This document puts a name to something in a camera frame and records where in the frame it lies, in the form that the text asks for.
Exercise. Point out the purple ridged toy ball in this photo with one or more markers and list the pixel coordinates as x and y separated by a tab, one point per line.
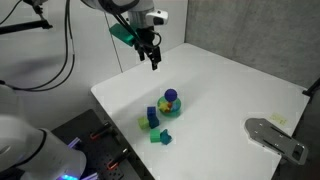
171	95

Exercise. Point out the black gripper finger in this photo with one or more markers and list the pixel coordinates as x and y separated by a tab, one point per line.
155	57
141	54

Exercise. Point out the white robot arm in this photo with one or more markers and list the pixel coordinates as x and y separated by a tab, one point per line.
38	152

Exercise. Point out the royal blue toy block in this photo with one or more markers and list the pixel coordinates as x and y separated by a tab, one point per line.
151	111

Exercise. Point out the dark teal toy block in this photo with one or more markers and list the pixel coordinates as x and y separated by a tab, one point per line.
153	122

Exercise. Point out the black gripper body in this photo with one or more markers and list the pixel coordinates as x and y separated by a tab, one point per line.
147	35

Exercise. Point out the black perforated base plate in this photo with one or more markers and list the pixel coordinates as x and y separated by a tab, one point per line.
101	151

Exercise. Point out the green wrist camera box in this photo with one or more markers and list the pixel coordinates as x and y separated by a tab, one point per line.
122	34

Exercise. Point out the lower red-black toggle clamp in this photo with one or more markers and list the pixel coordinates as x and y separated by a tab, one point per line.
122	155

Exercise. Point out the lime green toy cube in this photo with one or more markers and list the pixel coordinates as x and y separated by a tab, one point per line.
143	122

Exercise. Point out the grey metal mounting plate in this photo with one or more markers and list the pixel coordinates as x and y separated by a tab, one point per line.
270	136

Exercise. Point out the orange toy in bowl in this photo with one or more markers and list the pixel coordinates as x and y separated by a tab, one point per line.
169	104

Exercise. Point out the yellow toy in bowl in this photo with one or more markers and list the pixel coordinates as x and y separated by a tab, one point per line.
163	106

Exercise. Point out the upper red-black toggle clamp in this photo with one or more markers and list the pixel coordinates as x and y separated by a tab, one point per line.
98	133

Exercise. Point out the red-black toggle clamp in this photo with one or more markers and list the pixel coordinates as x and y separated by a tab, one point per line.
98	133
122	155

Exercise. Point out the green translucent bowl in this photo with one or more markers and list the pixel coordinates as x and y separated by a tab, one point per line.
175	111

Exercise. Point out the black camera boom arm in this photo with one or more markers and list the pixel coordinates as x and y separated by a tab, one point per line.
41	23

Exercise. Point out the yellow sticky note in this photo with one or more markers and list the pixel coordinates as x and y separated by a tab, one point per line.
278	118

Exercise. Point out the teal notched toy block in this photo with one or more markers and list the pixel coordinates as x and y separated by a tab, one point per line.
165	137

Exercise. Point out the black clamp at table edge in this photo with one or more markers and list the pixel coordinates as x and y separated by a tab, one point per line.
312	89

